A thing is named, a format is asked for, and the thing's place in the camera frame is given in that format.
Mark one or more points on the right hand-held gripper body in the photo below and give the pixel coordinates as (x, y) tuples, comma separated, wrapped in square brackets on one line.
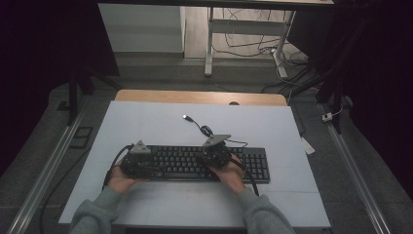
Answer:
[(218, 156)]

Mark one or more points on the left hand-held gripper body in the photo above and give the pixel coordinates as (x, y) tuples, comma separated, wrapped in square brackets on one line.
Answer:
[(136, 164)]

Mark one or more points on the black keyboard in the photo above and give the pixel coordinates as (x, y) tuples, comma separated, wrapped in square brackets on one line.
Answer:
[(256, 165)]

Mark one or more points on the person's left hand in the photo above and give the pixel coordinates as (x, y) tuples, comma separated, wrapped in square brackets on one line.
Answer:
[(118, 180)]

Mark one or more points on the white board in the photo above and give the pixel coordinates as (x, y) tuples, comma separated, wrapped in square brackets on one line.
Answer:
[(162, 130)]

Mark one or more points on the white tag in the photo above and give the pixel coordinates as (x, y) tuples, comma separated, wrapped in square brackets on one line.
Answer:
[(307, 147)]

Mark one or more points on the black stand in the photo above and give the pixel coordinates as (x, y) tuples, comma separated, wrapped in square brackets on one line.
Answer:
[(73, 97), (336, 97)]

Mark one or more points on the small white box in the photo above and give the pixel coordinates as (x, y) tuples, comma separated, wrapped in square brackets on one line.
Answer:
[(327, 117)]

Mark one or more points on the white-legged desk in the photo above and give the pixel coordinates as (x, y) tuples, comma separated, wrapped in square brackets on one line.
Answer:
[(246, 27)]

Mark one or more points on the white cabinet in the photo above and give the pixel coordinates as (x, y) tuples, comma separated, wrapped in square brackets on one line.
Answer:
[(142, 29)]

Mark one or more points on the black curtain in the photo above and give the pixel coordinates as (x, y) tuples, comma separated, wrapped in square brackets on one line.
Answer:
[(383, 81), (39, 48)]

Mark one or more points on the aluminium rail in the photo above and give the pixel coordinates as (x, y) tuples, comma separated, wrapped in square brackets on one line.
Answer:
[(354, 169), (48, 172)]

